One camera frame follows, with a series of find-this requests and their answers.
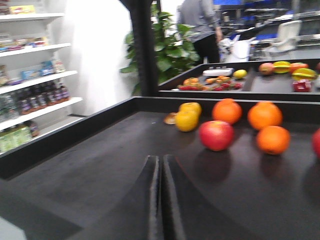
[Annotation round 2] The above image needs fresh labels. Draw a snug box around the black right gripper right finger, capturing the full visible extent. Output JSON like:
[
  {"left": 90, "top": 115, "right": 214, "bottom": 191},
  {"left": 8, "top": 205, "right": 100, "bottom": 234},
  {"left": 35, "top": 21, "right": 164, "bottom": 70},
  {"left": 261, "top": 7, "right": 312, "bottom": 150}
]
[{"left": 162, "top": 154, "right": 260, "bottom": 240}]

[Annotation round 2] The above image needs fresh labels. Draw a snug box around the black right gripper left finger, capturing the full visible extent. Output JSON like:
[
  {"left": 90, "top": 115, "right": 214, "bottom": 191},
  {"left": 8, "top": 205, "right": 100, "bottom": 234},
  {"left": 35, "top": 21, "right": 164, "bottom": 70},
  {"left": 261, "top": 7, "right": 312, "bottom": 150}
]
[{"left": 70, "top": 155, "right": 160, "bottom": 240}]

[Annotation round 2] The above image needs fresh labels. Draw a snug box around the red apple far left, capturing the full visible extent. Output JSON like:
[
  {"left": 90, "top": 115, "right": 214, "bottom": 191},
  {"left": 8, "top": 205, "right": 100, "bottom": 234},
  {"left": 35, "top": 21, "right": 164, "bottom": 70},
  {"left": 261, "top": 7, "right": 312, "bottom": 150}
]
[{"left": 198, "top": 120, "right": 235, "bottom": 152}]

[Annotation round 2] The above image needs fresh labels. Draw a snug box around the red apple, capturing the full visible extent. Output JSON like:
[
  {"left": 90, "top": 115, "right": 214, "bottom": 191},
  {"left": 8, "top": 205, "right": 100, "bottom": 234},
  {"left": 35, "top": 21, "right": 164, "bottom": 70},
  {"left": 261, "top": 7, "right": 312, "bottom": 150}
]
[
  {"left": 198, "top": 120, "right": 235, "bottom": 152},
  {"left": 311, "top": 128, "right": 320, "bottom": 160}
]

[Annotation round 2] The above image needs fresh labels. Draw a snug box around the yellow pear fruit front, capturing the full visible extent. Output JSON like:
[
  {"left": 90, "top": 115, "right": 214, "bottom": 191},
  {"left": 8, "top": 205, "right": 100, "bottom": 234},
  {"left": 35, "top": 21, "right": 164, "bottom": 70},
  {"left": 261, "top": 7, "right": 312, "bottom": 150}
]
[{"left": 175, "top": 110, "right": 199, "bottom": 132}]

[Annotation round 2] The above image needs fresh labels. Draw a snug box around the yellow pear fruit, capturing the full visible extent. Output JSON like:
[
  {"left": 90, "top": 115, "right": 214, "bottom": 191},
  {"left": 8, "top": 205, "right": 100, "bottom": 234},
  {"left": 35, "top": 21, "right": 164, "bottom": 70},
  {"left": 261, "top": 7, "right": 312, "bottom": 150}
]
[
  {"left": 178, "top": 102, "right": 202, "bottom": 116},
  {"left": 175, "top": 110, "right": 199, "bottom": 132}
]

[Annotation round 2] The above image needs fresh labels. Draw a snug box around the yellow pear fruit back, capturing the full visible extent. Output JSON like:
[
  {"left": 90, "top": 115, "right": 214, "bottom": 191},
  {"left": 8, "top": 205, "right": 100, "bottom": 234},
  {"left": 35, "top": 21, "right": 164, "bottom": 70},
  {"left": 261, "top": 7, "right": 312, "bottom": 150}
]
[{"left": 178, "top": 102, "right": 202, "bottom": 116}]

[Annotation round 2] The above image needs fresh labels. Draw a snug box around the orange with knob left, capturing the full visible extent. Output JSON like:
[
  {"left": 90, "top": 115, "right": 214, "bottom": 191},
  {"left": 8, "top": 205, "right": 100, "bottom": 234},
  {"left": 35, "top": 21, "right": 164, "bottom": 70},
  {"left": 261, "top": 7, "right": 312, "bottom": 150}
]
[{"left": 212, "top": 98, "right": 243, "bottom": 125}]

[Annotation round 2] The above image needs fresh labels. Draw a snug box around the orange with knob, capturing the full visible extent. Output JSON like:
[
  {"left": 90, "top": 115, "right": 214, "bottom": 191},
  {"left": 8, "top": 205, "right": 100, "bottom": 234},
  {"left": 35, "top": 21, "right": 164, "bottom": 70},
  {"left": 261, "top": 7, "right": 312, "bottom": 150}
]
[
  {"left": 212, "top": 98, "right": 243, "bottom": 125},
  {"left": 247, "top": 101, "right": 283, "bottom": 131}
]

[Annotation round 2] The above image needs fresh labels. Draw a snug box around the small orange centre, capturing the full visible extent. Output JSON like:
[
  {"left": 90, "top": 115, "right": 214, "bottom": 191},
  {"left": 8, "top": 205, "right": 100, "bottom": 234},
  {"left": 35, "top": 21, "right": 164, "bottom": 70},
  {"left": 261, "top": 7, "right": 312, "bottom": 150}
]
[{"left": 256, "top": 125, "right": 291, "bottom": 155}]

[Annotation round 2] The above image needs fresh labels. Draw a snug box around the red apple middle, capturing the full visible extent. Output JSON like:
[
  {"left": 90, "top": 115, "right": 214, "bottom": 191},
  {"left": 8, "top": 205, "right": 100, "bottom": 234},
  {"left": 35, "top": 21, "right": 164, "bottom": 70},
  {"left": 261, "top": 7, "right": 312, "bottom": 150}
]
[{"left": 311, "top": 128, "right": 320, "bottom": 160}]

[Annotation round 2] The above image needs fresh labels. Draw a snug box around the white supermarket shelf unit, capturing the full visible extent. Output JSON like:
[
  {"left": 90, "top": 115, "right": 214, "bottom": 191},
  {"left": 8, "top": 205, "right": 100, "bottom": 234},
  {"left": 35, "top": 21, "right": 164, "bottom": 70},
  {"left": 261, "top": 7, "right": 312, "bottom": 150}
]
[{"left": 0, "top": 0, "right": 82, "bottom": 153}]

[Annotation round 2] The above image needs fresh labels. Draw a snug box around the green potted plant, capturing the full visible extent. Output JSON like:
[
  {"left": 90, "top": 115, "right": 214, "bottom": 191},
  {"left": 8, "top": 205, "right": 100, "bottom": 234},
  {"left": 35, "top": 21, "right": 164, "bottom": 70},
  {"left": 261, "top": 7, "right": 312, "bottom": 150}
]
[{"left": 119, "top": 4, "right": 201, "bottom": 96}]

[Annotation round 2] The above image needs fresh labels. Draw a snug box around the person in grey sweater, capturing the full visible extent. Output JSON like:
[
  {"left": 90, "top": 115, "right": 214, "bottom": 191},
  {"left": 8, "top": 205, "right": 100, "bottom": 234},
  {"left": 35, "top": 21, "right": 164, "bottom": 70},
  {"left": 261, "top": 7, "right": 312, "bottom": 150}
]
[{"left": 177, "top": 0, "right": 223, "bottom": 65}]

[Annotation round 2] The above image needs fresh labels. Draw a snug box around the black upright shelf post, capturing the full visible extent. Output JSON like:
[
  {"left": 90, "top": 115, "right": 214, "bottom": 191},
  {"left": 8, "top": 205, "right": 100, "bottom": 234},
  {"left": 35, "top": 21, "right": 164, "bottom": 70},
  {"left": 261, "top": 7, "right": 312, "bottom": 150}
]
[{"left": 120, "top": 0, "right": 158, "bottom": 97}]

